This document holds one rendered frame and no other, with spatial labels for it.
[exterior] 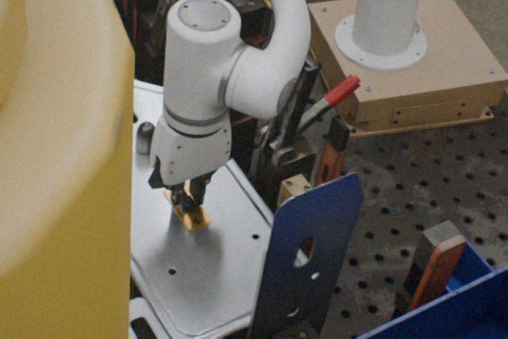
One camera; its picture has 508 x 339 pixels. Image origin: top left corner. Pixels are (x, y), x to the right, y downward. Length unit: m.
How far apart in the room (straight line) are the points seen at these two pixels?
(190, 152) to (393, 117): 0.75
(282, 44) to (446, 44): 0.95
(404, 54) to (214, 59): 0.89
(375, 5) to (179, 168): 0.74
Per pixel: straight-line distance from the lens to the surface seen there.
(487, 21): 3.44
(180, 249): 1.26
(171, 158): 1.17
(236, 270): 1.25
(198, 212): 1.30
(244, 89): 1.05
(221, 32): 1.04
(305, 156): 1.33
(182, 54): 1.06
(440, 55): 1.93
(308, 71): 1.21
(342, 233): 1.01
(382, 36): 1.85
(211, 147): 1.19
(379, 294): 1.64
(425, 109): 1.87
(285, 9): 1.07
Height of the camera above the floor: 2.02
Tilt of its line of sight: 47 degrees down
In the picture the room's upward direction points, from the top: 9 degrees clockwise
